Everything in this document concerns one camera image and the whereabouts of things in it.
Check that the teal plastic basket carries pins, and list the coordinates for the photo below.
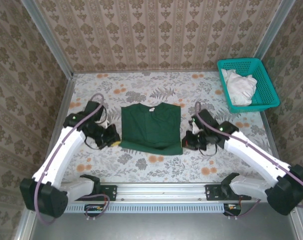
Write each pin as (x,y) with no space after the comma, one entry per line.
(266,87)

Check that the long aluminium base rail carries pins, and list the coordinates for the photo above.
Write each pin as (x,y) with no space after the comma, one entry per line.
(161,191)

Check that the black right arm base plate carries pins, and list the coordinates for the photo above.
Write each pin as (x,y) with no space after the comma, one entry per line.
(212,192)

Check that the black base connector box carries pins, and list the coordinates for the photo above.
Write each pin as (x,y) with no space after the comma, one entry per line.
(96,208)
(232,208)

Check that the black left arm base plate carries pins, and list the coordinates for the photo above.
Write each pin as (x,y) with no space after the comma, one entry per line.
(109,192)

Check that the floral patterned tablecloth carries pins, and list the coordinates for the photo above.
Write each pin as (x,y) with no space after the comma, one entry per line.
(154,87)

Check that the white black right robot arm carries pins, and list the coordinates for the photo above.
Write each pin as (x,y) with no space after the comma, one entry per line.
(254,155)

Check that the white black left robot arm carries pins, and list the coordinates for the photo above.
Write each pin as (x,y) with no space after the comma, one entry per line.
(64,152)

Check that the dark green t-shirt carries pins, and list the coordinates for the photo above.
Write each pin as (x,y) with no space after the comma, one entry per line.
(151,130)

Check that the aluminium frame post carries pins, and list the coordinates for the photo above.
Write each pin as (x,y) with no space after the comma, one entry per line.
(271,32)
(46,37)

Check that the white crumpled t-shirt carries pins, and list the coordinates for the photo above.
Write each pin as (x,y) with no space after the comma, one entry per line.
(241,86)

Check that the grey metal sheet panel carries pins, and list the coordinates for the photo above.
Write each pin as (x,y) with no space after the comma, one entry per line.
(154,227)

